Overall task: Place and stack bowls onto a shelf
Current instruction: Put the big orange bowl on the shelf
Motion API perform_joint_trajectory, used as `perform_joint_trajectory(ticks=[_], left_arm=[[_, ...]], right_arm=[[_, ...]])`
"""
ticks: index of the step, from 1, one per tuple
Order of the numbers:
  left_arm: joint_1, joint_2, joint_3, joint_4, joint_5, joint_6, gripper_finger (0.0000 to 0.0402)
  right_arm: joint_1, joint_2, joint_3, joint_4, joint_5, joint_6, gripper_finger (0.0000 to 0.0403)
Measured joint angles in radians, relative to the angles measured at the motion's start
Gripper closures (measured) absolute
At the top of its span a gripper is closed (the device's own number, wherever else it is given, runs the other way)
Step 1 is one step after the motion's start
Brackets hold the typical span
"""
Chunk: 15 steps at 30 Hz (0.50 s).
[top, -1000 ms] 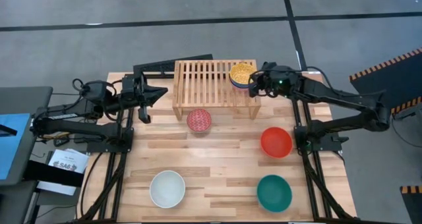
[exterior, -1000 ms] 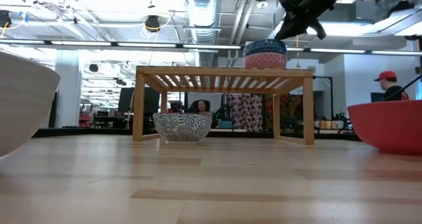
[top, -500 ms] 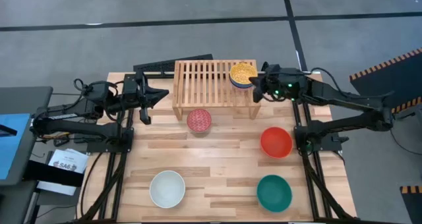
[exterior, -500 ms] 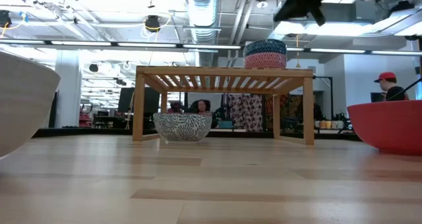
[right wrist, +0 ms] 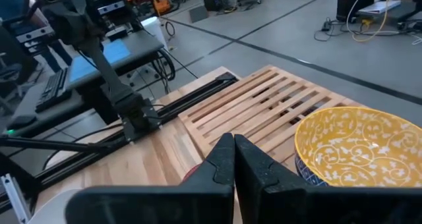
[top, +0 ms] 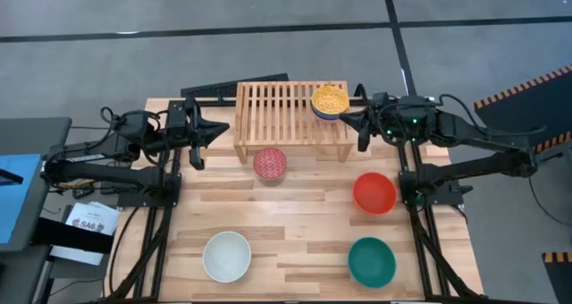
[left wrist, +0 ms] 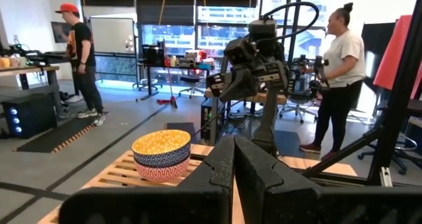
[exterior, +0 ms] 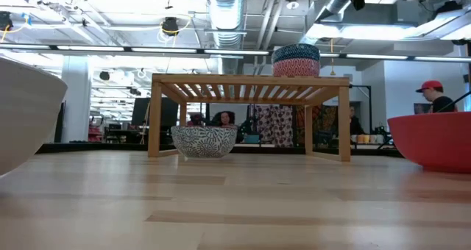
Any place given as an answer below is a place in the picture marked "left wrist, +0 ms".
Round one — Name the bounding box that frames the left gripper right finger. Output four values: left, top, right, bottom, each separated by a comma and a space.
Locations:
233, 134, 422, 224

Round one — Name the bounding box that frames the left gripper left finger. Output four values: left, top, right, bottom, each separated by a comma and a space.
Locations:
59, 134, 235, 224

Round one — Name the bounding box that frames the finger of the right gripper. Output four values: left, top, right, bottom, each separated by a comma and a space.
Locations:
219, 67, 260, 103
206, 72, 226, 98

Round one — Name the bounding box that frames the red zigzag patterned bowl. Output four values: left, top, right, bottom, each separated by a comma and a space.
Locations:
133, 153, 191, 184

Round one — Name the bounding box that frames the yellow and blue patterned bowl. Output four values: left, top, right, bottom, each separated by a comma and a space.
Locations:
131, 129, 192, 168

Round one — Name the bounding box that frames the wooden slatted shelf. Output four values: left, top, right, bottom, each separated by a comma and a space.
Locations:
38, 143, 247, 224

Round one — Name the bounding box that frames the wooden workbench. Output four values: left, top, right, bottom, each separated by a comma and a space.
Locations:
204, 88, 288, 146

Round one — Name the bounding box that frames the red broom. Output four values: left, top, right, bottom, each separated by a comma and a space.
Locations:
156, 57, 179, 109

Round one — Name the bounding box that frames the black office chair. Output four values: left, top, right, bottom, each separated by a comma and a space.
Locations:
278, 85, 319, 125

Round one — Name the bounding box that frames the person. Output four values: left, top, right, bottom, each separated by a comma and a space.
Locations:
299, 2, 367, 162
54, 3, 108, 126

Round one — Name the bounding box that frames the red cloth panel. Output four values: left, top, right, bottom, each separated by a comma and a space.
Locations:
373, 14, 422, 99

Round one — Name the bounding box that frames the dark mat with striped edge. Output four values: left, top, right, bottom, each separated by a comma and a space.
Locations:
15, 111, 111, 154

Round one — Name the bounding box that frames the black computer tower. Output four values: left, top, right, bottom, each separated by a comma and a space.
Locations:
1, 94, 57, 139

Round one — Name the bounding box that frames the black desk monitor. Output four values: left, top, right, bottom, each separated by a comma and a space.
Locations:
51, 21, 72, 43

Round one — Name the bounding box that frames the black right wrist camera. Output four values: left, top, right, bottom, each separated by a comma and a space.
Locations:
224, 37, 255, 67

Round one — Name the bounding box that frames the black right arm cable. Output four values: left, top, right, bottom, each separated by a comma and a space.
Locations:
260, 1, 320, 43

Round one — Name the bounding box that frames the black metal table frame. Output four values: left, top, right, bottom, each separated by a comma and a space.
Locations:
301, 0, 422, 189

